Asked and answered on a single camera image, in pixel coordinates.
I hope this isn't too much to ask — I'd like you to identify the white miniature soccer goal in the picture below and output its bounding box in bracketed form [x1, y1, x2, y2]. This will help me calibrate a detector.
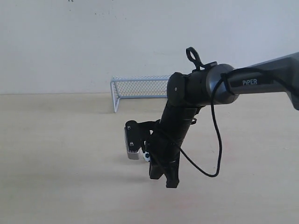
[110, 75, 170, 113]

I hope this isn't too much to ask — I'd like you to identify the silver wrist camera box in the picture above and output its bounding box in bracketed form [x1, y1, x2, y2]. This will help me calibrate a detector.
[124, 120, 150, 160]

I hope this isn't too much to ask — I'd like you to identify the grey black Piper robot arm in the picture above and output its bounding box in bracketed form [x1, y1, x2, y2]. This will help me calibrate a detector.
[146, 48, 299, 189]

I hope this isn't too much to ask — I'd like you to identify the black cable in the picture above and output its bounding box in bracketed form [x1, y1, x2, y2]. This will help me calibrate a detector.
[149, 67, 299, 177]

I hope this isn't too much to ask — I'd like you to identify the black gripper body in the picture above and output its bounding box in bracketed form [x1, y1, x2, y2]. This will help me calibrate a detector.
[146, 134, 182, 174]

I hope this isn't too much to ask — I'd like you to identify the small black white soccer ball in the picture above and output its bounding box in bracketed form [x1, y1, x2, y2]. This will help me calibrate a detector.
[142, 151, 150, 162]

